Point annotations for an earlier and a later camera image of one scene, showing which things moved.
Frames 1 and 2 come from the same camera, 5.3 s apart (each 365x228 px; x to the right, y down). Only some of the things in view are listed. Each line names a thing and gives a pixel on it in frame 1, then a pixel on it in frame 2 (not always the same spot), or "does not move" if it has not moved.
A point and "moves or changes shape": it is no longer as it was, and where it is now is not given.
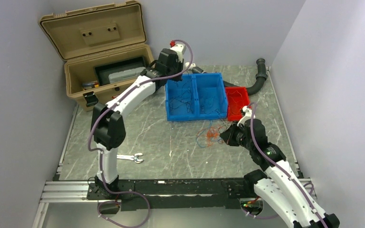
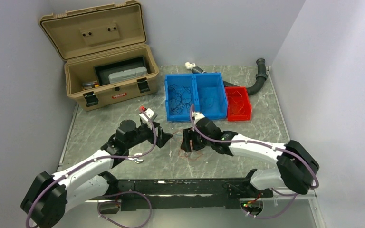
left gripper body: (178, 68) → (144, 133)
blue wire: (218, 110) → (208, 102)
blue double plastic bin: (201, 96) does not move
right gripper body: (236, 137) → (198, 142)
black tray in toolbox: (102, 71) does not move
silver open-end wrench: (134, 157) does not move
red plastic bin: (237, 97) does not move
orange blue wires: (208, 136) moves or changes shape
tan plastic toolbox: (104, 48) does not move
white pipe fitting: (192, 65) does not move
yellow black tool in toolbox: (90, 85) does not move
